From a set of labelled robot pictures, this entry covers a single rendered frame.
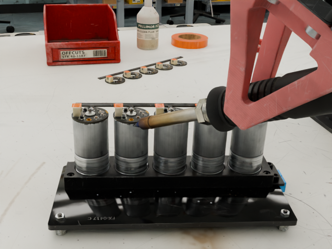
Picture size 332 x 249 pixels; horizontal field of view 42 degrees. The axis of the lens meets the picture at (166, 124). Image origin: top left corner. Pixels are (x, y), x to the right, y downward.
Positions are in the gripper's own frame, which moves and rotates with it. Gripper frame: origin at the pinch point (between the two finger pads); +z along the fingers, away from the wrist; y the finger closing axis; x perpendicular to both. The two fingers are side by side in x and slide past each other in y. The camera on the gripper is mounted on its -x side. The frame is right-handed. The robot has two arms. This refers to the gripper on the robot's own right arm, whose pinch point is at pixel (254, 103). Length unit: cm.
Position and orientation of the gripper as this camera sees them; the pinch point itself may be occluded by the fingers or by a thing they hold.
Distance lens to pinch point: 22.3
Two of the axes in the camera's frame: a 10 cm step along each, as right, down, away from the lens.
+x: 6.5, 6.9, -3.0
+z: -3.9, 6.5, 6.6
